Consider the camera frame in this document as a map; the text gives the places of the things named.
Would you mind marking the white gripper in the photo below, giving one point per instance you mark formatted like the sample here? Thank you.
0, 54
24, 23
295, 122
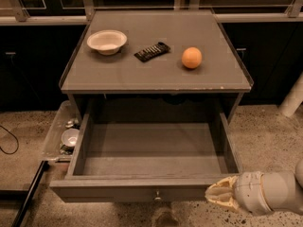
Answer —
249, 191

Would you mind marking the grey top drawer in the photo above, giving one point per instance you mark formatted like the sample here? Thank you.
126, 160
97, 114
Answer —
149, 150

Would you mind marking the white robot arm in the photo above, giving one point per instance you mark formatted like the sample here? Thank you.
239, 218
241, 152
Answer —
271, 146

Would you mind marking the grey drawer cabinet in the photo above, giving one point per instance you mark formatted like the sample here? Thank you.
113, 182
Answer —
221, 70

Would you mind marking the orange fruit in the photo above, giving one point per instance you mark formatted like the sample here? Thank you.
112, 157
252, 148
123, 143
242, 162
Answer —
191, 58

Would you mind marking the black remote control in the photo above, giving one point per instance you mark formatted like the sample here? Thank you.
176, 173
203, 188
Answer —
152, 52

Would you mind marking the small white bowl in bin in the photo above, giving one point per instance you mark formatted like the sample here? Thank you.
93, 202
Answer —
70, 137

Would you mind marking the clear plastic storage bin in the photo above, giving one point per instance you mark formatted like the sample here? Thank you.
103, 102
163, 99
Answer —
53, 148

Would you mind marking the white paper bowl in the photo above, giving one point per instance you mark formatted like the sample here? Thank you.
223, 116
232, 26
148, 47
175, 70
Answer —
107, 42

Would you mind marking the black floor rail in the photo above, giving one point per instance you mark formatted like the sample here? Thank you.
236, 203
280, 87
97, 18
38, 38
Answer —
29, 194

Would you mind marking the metal railing frame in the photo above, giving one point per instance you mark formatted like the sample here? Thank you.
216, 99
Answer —
225, 11

